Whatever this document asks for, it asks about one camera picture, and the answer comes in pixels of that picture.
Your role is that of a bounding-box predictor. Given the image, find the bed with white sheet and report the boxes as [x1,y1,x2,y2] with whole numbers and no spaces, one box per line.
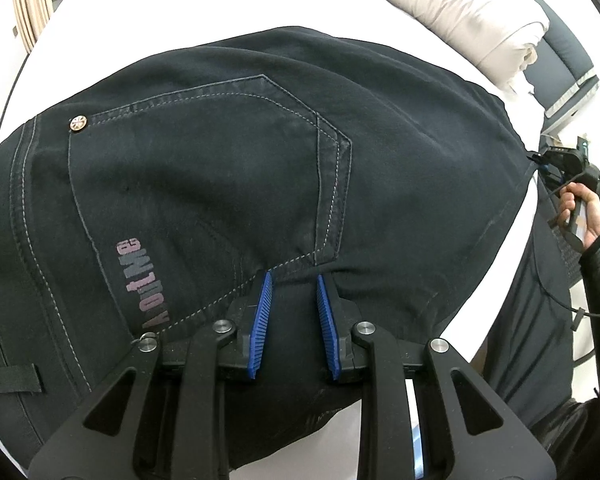
[0,0,556,480]

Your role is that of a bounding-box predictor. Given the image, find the beige curtain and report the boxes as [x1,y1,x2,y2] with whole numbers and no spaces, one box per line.
[10,0,76,53]

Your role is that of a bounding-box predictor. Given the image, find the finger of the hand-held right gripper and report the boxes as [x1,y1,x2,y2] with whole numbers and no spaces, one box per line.
[527,152,556,181]

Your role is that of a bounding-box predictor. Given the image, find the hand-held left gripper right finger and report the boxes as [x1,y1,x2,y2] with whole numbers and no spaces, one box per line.
[316,274,571,480]

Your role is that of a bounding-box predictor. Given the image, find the black pants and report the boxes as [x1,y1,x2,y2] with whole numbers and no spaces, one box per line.
[0,24,538,471]

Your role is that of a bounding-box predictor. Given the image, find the person's shiny black jacket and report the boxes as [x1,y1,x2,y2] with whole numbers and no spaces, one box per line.
[527,397,600,480]

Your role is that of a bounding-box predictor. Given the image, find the rolled beige duvet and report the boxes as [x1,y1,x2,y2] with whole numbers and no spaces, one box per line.
[357,0,551,96]

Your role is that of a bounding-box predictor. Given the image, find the person's dark grey trousers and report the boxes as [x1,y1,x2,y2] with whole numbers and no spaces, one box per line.
[482,192,588,428]

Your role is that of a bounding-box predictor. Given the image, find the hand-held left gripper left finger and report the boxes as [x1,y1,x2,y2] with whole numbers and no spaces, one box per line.
[27,270,277,480]

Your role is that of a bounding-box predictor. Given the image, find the person's right hand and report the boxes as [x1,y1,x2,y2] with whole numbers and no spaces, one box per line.
[555,180,600,251]

